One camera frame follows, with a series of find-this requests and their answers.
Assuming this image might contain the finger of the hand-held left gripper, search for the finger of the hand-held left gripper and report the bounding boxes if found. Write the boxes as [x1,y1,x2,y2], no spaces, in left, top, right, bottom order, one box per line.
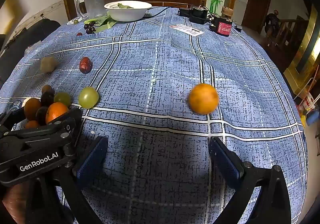
[10,107,83,147]
[0,110,25,137]

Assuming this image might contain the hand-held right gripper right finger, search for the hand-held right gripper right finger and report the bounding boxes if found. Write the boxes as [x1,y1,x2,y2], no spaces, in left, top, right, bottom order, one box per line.
[209,137,292,224]

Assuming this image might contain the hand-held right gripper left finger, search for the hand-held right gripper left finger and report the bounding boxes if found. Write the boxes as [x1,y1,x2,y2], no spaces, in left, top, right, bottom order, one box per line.
[27,136,108,224]

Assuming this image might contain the small mandarin orange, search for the small mandarin orange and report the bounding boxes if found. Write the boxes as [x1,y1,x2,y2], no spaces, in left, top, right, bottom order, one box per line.
[25,120,40,130]

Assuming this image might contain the green grape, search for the green grape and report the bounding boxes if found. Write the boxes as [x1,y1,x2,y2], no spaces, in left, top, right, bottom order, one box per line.
[54,92,72,107]
[78,86,99,109]

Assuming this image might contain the large orange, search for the large orange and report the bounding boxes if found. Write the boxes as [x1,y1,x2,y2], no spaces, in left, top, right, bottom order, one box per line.
[188,83,220,115]

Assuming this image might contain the person's left forearm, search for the person's left forearm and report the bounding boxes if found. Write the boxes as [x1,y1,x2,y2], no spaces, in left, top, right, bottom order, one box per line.
[2,184,27,224]

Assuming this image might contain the brown lumpy fruit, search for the brown lumpy fruit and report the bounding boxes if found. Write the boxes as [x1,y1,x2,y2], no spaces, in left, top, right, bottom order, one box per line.
[40,57,58,74]

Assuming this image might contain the large red date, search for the large red date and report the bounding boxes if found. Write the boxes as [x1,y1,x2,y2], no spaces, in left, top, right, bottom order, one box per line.
[79,57,93,74]

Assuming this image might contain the black leather sofa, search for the black leather sofa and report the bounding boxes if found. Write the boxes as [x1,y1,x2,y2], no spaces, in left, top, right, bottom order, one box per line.
[0,20,61,82]

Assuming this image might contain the blue plastic container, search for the blue plastic container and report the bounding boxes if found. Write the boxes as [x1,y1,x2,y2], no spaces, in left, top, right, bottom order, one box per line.
[306,110,320,126]

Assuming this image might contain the red and white bucket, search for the red and white bucket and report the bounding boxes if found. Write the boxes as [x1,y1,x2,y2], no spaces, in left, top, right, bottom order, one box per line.
[299,92,316,112]

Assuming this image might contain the green vegetable leaves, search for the green vegetable leaves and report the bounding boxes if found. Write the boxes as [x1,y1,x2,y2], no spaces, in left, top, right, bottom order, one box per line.
[87,14,118,33]

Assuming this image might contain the blue plaid tablecloth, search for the blue plaid tablecloth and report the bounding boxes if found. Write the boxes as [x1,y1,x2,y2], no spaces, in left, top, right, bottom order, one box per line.
[0,6,307,224]

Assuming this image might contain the clear plastic pitcher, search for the clear plastic pitcher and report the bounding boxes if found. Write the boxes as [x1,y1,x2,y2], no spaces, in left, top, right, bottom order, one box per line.
[76,0,105,18]

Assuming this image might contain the white bowl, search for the white bowl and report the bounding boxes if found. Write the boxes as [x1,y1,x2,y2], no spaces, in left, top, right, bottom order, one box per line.
[104,1,152,21]

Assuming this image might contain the gold framed panel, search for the gold framed panel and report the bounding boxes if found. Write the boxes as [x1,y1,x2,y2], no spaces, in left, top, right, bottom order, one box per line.
[284,4,320,92]

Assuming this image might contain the green vegetable scraps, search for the green vegetable scraps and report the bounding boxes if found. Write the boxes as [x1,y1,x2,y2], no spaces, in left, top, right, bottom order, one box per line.
[111,2,135,10]

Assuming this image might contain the red and black battery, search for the red and black battery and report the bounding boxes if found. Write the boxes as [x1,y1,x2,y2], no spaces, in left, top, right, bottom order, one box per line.
[209,14,237,37]

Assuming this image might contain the white paper card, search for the white paper card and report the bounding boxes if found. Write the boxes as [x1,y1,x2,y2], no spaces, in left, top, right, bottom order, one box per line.
[170,24,205,37]

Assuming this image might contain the wooden stair railing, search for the wooden stair railing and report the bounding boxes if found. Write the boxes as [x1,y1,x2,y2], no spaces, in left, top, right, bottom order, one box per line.
[275,16,309,47]

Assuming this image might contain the brown wooden door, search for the brown wooden door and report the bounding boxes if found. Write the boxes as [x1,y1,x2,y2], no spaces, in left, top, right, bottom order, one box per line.
[241,0,273,33]

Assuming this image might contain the black cable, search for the black cable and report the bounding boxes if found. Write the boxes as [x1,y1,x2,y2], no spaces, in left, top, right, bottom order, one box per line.
[145,4,190,18]

